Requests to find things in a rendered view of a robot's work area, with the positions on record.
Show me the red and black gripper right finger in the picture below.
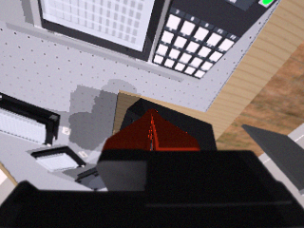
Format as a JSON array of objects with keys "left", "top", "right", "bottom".
[{"left": 152, "top": 108, "right": 200, "bottom": 150}]

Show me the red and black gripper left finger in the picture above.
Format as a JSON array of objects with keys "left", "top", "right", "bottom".
[{"left": 102, "top": 109, "right": 152, "bottom": 151}]

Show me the white well plate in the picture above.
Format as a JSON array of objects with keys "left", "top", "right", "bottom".
[
  {"left": 0, "top": 108, "right": 46, "bottom": 144},
  {"left": 35, "top": 153, "right": 79, "bottom": 172},
  {"left": 41, "top": 0, "right": 155, "bottom": 51}
]

